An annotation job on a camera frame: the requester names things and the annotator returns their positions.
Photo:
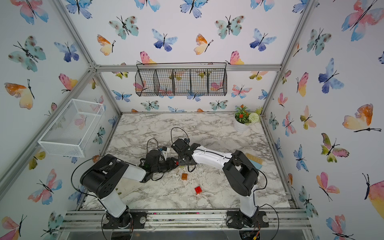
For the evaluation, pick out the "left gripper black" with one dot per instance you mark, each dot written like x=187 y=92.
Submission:
x=171 y=162

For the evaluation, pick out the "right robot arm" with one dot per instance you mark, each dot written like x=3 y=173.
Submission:
x=238 y=169

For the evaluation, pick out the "potted flower plant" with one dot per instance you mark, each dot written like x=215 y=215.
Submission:
x=244 y=118

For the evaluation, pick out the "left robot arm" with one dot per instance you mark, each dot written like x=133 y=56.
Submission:
x=103 y=177

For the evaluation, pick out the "tan and teal sponge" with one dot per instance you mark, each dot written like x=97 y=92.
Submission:
x=256 y=161

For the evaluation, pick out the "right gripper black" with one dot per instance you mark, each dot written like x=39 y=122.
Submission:
x=180 y=161

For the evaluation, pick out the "white mesh basket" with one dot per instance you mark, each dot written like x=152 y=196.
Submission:
x=73 y=127

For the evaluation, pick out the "black wire basket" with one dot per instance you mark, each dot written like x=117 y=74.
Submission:
x=181 y=79

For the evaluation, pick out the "aluminium front rail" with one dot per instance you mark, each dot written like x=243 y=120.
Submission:
x=184 y=220

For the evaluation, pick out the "orange lego brick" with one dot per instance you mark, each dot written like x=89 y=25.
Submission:
x=184 y=176

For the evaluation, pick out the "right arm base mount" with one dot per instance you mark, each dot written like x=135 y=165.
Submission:
x=247 y=219

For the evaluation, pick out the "small red lego brick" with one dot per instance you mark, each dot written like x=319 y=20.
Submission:
x=198 y=190

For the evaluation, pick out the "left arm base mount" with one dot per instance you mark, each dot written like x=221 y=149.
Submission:
x=128 y=220

